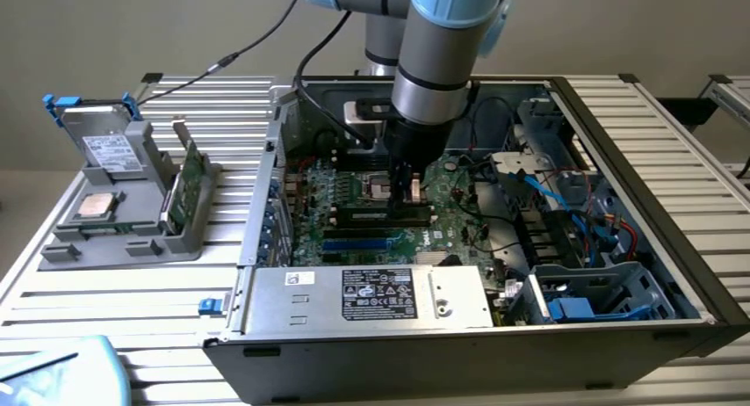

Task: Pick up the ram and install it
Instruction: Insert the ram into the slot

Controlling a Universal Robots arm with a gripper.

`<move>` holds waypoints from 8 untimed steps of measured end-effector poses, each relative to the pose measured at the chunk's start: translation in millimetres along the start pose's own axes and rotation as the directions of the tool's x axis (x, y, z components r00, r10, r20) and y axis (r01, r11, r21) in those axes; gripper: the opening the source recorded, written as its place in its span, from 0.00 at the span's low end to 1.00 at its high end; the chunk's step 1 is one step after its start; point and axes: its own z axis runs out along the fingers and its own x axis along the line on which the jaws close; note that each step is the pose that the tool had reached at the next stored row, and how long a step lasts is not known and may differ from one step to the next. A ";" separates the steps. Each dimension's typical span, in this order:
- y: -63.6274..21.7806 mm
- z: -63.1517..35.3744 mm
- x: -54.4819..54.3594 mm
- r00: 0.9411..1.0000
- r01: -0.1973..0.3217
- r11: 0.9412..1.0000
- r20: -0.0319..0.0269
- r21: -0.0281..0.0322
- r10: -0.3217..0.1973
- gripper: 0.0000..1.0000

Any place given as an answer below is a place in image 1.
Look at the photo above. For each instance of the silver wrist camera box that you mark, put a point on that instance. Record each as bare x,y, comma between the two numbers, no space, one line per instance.
364,122

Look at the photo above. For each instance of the hard disk blue carrier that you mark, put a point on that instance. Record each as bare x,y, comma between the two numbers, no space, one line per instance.
105,138

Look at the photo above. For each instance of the blue case latch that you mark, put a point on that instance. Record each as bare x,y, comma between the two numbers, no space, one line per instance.
211,305

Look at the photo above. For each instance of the slatted metal side table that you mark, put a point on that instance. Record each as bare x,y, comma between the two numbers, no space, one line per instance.
728,98

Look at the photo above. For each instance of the black expansion slot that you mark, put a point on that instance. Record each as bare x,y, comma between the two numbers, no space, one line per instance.
356,234

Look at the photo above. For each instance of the silver power supply unit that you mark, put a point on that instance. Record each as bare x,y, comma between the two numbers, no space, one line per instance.
363,298

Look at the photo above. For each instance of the green motherboard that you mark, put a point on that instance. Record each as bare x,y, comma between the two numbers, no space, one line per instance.
456,230

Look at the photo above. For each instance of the CPU socket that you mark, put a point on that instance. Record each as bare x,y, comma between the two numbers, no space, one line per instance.
371,186

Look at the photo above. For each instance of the blue expansion slot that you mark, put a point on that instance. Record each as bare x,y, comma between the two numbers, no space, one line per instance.
357,244

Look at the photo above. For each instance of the silver chipset heatsink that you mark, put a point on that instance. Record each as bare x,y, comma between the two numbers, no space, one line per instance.
432,259

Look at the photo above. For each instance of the open black PC case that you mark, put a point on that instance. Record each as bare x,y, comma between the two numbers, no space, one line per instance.
444,362

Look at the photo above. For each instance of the CPU chip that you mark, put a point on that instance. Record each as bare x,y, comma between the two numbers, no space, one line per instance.
100,206

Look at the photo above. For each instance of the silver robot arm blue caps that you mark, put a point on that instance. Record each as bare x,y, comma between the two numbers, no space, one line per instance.
436,50

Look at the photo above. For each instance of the copper socket cover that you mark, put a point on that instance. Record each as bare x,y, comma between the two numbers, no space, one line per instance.
419,188

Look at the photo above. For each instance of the green graphics card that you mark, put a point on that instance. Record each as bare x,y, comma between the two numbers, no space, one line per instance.
189,182

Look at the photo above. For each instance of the grey parts rack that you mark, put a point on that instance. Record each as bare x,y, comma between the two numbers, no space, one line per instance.
147,248

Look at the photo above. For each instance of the light blue rounded object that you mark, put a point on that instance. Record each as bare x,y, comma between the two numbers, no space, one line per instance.
64,371

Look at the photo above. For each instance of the grey metal drive cage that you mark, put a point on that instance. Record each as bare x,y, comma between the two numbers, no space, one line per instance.
542,129

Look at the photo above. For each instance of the grey disk bay blue rails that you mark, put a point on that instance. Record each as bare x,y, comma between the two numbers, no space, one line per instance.
603,292

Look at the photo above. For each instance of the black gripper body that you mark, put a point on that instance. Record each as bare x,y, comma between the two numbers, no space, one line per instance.
416,142

